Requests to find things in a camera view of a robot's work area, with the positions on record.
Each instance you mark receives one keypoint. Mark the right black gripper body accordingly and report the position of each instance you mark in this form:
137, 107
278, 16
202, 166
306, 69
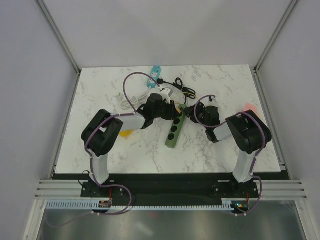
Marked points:
200, 112

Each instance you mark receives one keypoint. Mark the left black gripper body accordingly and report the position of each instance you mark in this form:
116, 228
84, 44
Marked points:
166, 111

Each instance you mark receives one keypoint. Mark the green power strip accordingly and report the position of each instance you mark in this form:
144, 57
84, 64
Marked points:
176, 129

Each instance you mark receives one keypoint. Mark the teal power strip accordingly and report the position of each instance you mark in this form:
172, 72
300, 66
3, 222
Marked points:
155, 74

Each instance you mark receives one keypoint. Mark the yellow cube socket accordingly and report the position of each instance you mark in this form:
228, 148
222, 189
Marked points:
126, 133

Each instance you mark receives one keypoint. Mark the pink cube socket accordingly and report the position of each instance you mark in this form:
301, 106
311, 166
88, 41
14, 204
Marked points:
252, 107

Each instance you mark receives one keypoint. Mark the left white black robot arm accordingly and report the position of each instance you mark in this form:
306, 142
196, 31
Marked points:
101, 134

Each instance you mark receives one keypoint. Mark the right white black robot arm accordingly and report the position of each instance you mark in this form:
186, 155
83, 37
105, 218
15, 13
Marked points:
250, 134

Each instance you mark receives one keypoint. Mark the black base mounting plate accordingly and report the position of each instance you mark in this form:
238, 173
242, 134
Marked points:
170, 190

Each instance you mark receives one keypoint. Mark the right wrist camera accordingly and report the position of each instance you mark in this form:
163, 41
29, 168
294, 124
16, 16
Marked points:
212, 98

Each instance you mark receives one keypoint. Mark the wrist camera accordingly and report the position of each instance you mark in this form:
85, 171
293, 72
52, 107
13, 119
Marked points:
166, 93
212, 98

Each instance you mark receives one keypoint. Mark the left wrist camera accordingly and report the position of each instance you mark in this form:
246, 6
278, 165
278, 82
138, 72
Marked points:
166, 93

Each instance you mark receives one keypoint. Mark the right aluminium frame post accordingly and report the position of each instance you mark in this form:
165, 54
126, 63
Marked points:
276, 34

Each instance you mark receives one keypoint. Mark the aluminium frame post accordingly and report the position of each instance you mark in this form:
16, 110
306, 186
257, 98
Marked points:
276, 34
57, 34

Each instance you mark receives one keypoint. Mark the white slotted cable duct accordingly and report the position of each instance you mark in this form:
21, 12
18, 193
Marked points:
100, 205

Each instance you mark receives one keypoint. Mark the left aluminium frame post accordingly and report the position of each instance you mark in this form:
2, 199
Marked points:
57, 34

